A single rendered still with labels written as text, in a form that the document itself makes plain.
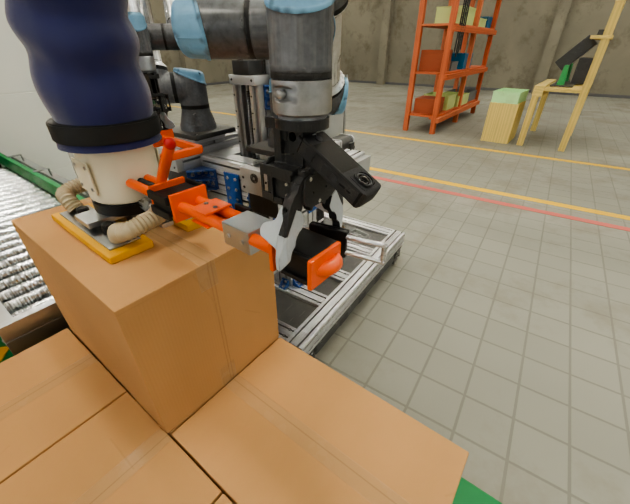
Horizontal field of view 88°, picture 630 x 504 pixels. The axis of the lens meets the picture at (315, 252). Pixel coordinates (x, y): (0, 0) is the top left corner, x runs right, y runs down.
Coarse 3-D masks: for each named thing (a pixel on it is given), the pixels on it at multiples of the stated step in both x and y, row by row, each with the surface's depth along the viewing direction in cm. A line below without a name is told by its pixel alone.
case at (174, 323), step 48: (48, 240) 80; (192, 240) 80; (48, 288) 101; (96, 288) 64; (144, 288) 64; (192, 288) 71; (240, 288) 84; (96, 336) 83; (144, 336) 65; (192, 336) 76; (240, 336) 90; (144, 384) 70; (192, 384) 81
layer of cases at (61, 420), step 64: (0, 384) 92; (64, 384) 92; (256, 384) 92; (320, 384) 92; (0, 448) 77; (64, 448) 77; (128, 448) 77; (192, 448) 77; (256, 448) 77; (320, 448) 77; (384, 448) 77; (448, 448) 77
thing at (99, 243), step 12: (60, 216) 86; (72, 216) 85; (72, 228) 81; (84, 228) 80; (96, 228) 80; (84, 240) 76; (96, 240) 75; (108, 240) 75; (132, 240) 75; (144, 240) 76; (96, 252) 74; (108, 252) 72; (120, 252) 72; (132, 252) 74
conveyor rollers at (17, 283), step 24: (0, 168) 252; (0, 192) 210; (24, 192) 211; (48, 192) 213; (0, 216) 184; (0, 240) 160; (0, 264) 142; (24, 264) 142; (0, 288) 130; (24, 288) 129
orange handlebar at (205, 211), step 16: (176, 144) 107; (192, 144) 102; (144, 176) 78; (144, 192) 72; (192, 208) 62; (208, 208) 62; (224, 208) 63; (208, 224) 60; (256, 240) 53; (336, 256) 49; (320, 272) 47; (336, 272) 48
